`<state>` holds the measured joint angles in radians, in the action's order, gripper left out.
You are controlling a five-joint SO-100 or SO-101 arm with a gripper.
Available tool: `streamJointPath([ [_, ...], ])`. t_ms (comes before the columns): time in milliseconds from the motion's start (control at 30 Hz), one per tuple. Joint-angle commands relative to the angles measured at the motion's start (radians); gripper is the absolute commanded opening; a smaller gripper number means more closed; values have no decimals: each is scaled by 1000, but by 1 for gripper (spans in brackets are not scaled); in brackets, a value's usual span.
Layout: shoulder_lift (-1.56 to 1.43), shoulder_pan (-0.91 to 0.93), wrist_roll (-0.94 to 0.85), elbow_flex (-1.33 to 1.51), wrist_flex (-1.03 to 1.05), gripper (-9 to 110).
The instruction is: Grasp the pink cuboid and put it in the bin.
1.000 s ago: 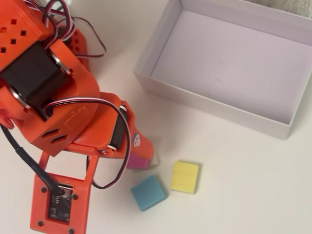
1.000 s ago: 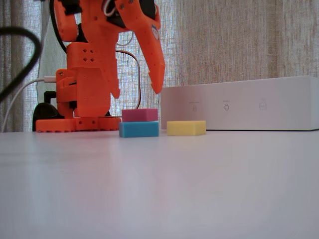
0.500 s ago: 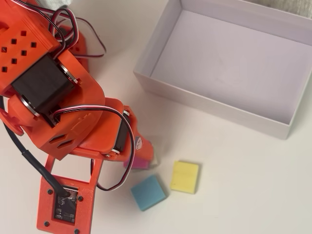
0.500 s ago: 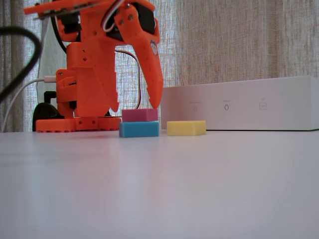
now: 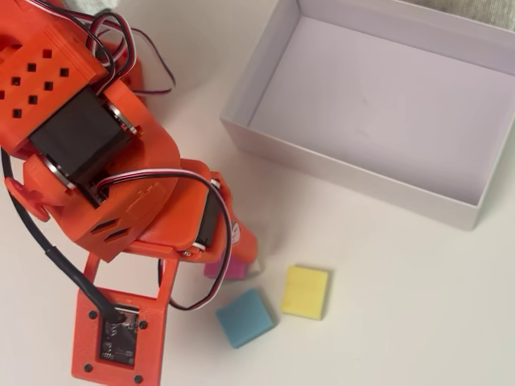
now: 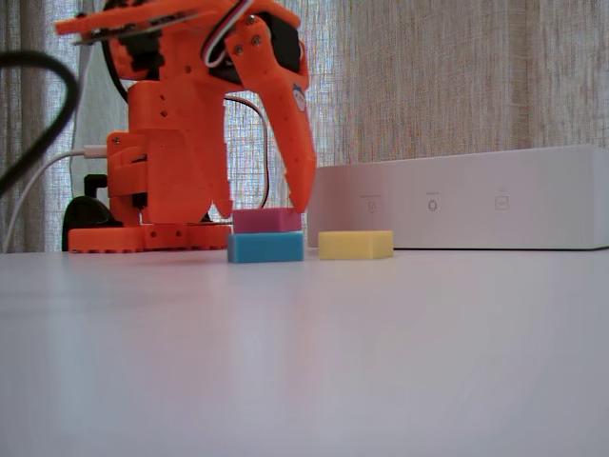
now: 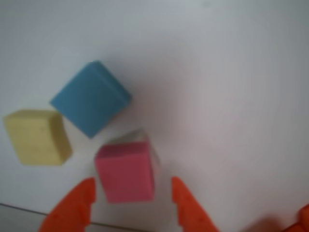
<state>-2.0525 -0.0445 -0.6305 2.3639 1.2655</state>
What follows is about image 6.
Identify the orange gripper, black servo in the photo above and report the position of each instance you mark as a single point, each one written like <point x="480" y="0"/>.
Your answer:
<point x="278" y="111"/>

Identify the pink foam cuboid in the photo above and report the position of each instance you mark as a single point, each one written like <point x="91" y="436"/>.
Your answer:
<point x="266" y="221"/>

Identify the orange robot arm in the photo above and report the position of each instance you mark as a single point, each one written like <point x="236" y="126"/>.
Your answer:
<point x="128" y="157"/>

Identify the orange robot base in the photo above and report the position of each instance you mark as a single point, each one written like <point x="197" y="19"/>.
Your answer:
<point x="143" y="238"/>

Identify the blue foam cuboid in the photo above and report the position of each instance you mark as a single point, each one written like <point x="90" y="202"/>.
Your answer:
<point x="264" y="247"/>

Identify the yellow foam cuboid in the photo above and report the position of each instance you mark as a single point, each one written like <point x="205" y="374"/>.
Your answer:
<point x="354" y="245"/>

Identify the white cardboard bin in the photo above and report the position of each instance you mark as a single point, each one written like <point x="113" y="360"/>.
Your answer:
<point x="476" y="200"/>

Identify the black table clamp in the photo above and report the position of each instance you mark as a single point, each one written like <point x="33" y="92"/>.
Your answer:
<point x="85" y="214"/>

